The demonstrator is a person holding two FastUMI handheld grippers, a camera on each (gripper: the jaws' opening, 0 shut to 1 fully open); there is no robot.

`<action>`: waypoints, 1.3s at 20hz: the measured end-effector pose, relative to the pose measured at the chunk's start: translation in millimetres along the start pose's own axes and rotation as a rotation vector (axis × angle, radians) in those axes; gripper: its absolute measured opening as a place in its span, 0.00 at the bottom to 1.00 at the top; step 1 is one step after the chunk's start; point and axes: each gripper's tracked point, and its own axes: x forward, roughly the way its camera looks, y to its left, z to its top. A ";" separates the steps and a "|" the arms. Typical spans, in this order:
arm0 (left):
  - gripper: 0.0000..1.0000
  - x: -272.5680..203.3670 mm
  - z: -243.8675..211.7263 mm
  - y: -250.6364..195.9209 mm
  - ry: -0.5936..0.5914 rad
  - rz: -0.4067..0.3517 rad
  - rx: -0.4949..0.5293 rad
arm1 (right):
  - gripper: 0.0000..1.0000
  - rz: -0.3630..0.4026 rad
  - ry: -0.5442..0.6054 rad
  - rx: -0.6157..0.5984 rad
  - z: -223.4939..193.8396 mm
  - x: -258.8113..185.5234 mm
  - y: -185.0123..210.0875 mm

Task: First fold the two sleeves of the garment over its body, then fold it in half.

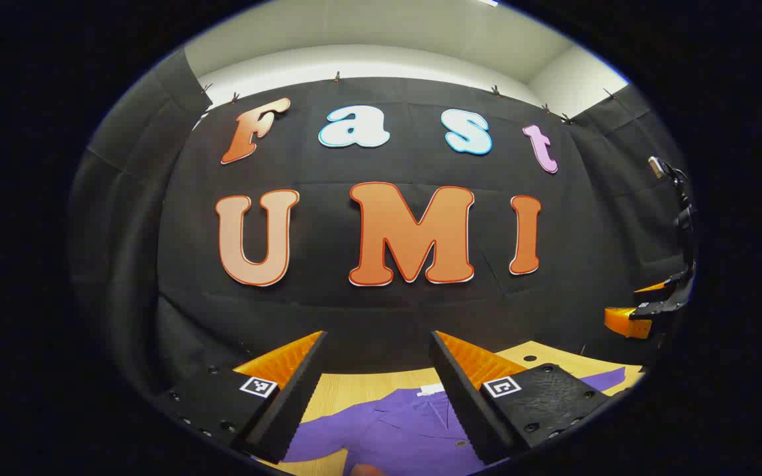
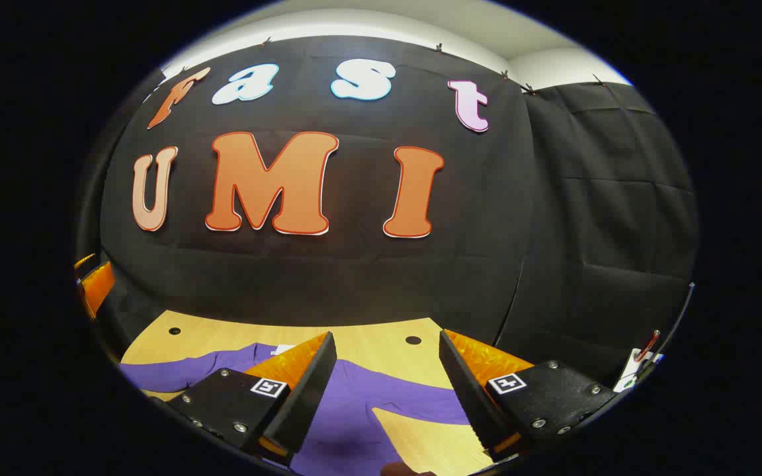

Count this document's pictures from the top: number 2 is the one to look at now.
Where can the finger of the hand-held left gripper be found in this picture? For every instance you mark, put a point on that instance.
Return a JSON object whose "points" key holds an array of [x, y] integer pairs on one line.
{"points": [[84, 260], [98, 287]]}

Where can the purple garment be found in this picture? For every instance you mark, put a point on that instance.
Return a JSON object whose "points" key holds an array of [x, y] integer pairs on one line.
{"points": [[368, 410]]}

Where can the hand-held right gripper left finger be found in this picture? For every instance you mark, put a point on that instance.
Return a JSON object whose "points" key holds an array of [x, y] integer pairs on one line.
{"points": [[305, 396]]}

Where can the black backdrop cloth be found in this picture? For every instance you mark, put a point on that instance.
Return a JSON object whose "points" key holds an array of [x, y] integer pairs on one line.
{"points": [[354, 277]]}

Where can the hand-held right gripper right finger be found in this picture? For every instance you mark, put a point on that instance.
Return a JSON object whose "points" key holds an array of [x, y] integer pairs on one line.
{"points": [[467, 390]]}

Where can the thin red stick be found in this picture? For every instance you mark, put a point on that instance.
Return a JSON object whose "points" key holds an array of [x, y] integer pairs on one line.
{"points": [[649, 344]]}

